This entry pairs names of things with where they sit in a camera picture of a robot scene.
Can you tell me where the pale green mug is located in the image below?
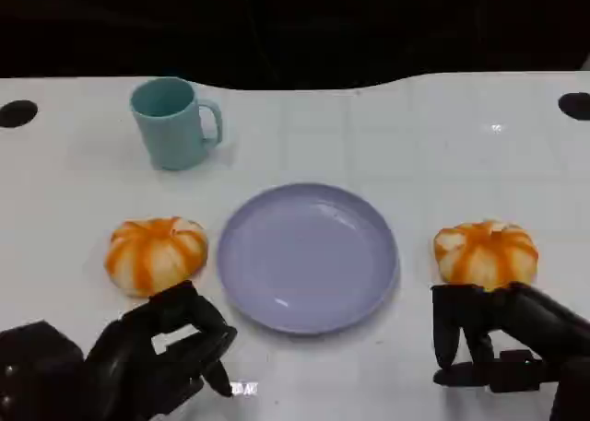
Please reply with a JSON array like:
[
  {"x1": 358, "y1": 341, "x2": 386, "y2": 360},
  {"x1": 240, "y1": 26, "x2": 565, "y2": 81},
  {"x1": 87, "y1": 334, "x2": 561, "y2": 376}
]
[{"x1": 129, "y1": 76, "x2": 225, "y2": 172}]

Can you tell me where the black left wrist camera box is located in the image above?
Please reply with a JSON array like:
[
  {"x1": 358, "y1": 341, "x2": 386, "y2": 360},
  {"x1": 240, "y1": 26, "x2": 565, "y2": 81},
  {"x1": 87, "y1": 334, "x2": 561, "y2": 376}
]
[{"x1": 0, "y1": 320, "x2": 88, "y2": 421}]

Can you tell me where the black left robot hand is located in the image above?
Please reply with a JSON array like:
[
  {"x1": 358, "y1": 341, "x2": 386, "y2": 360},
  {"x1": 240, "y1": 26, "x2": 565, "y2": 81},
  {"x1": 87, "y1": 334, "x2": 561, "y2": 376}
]
[{"x1": 82, "y1": 280, "x2": 239, "y2": 421}]

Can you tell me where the lilac plate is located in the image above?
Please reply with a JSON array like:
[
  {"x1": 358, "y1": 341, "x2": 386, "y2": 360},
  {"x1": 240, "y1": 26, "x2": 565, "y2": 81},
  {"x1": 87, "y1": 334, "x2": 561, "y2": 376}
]
[{"x1": 216, "y1": 182, "x2": 401, "y2": 335}]

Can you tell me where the black table cable hole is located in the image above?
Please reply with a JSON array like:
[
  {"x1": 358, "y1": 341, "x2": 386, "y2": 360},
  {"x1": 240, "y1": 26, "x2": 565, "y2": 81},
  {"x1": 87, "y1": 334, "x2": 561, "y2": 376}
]
[
  {"x1": 0, "y1": 99, "x2": 39, "y2": 129},
  {"x1": 557, "y1": 92, "x2": 590, "y2": 121}
]

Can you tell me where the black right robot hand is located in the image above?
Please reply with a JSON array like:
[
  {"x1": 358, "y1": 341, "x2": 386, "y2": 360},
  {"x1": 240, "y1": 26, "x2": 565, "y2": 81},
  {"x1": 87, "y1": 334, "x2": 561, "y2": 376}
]
[{"x1": 431, "y1": 281, "x2": 590, "y2": 393}]

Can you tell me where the orange and white bread roll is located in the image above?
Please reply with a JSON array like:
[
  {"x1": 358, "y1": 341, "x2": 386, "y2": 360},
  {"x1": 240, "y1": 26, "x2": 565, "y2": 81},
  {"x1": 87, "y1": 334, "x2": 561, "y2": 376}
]
[
  {"x1": 103, "y1": 216, "x2": 209, "y2": 298},
  {"x1": 433, "y1": 217, "x2": 539, "y2": 292}
]

